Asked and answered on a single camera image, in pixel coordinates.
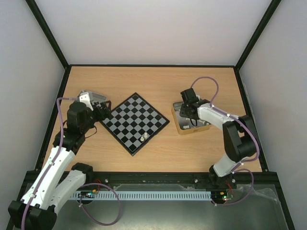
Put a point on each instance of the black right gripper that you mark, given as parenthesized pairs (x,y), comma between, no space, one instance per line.
(186,111)

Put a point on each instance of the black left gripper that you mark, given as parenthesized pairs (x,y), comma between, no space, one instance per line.
(107,112)

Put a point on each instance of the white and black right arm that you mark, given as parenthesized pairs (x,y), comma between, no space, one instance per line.
(239,134)

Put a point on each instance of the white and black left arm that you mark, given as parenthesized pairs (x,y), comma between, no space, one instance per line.
(40,205)

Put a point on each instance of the silver metal tin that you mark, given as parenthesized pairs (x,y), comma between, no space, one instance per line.
(94,97)

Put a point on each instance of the gold-rimmed metal tin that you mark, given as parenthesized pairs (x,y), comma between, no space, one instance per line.
(184,125)

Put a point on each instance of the black and white chessboard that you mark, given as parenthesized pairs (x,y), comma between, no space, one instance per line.
(131,119)

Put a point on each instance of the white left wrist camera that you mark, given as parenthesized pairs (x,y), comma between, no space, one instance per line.
(85,98)

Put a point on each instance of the light blue slotted cable duct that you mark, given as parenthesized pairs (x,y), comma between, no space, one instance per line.
(145,196)

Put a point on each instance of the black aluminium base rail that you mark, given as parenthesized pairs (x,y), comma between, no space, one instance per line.
(200,180)

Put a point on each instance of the black enclosure frame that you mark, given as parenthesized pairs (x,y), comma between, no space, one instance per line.
(156,83)

